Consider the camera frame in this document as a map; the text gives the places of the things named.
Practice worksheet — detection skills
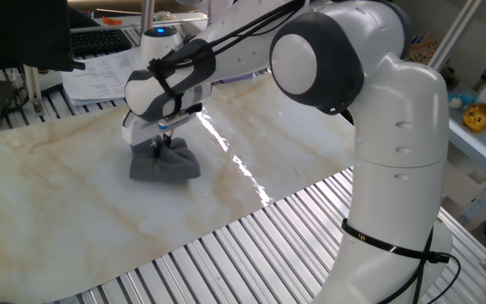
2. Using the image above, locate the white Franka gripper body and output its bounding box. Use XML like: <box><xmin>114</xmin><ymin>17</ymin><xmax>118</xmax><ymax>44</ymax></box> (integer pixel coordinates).
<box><xmin>121</xmin><ymin>103</ymin><xmax>204</xmax><ymax>147</ymax></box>

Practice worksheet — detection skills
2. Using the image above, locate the grey cloth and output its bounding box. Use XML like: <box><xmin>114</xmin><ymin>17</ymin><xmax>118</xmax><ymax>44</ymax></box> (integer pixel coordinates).
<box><xmin>128</xmin><ymin>137</ymin><xmax>202</xmax><ymax>184</ymax></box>

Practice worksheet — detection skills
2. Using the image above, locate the printed paper stack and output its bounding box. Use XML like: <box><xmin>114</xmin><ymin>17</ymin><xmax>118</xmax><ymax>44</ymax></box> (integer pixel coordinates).
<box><xmin>60</xmin><ymin>46</ymin><xmax>143</xmax><ymax>107</ymax></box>

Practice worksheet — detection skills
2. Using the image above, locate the black keyboard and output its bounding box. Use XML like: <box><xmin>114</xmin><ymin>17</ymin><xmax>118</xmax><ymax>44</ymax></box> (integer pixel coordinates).
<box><xmin>70</xmin><ymin>28</ymin><xmax>133</xmax><ymax>57</ymax></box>

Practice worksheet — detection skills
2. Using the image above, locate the black monitor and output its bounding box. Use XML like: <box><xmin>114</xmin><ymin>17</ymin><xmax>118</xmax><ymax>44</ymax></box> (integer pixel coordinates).
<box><xmin>0</xmin><ymin>0</ymin><xmax>86</xmax><ymax>72</ymax></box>

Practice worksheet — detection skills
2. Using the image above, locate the wooden stick pile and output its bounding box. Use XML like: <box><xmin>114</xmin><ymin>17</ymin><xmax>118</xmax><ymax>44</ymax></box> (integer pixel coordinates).
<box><xmin>409</xmin><ymin>35</ymin><xmax>438</xmax><ymax>67</ymax></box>

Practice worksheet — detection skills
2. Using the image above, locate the blue plush toy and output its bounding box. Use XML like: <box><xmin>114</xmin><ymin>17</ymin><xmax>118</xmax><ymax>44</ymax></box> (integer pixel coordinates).
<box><xmin>447</xmin><ymin>91</ymin><xmax>478</xmax><ymax>111</ymax></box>

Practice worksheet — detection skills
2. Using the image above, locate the grey metal shelf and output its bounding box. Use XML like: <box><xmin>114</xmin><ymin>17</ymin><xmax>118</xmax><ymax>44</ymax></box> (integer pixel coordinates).
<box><xmin>447</xmin><ymin>100</ymin><xmax>486</xmax><ymax>178</ymax></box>

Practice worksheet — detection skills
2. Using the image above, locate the yellow toy figure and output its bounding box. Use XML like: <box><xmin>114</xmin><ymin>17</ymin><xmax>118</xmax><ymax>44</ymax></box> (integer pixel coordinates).
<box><xmin>462</xmin><ymin>102</ymin><xmax>486</xmax><ymax>135</ymax></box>

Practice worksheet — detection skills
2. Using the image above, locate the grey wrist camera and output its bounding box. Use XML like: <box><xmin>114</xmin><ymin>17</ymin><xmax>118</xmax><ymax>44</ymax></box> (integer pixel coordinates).
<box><xmin>157</xmin><ymin>110</ymin><xmax>197</xmax><ymax>131</ymax></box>

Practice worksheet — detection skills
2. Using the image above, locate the aluminium frame post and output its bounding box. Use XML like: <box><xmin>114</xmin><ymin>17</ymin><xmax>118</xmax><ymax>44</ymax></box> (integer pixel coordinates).
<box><xmin>23</xmin><ymin>65</ymin><xmax>46</xmax><ymax>115</ymax></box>
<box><xmin>427</xmin><ymin>0</ymin><xmax>484</xmax><ymax>73</ymax></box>
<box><xmin>139</xmin><ymin>0</ymin><xmax>156</xmax><ymax>37</ymax></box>

